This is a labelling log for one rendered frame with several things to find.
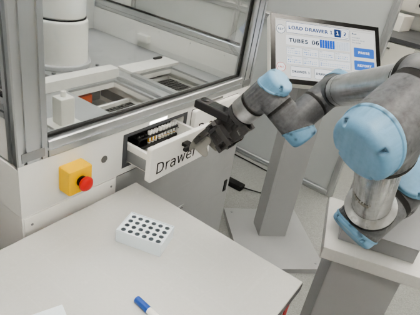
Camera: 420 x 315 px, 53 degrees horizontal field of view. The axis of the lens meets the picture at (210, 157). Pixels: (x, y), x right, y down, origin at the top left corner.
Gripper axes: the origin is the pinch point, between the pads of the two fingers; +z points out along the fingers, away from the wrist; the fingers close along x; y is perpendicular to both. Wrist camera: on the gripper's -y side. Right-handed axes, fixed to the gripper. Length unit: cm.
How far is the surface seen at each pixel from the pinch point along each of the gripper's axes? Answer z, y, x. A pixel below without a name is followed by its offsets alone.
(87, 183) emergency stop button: 7.2, -4.1, -33.3
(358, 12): -14, -26, 163
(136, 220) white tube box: 8.0, 10.0, -26.5
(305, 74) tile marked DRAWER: -6, -5, 76
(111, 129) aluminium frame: 4.7, -14.5, -19.6
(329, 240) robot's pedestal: -12.4, 44.9, 10.9
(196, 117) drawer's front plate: 8.5, -9.9, 17.7
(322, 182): 69, 47, 163
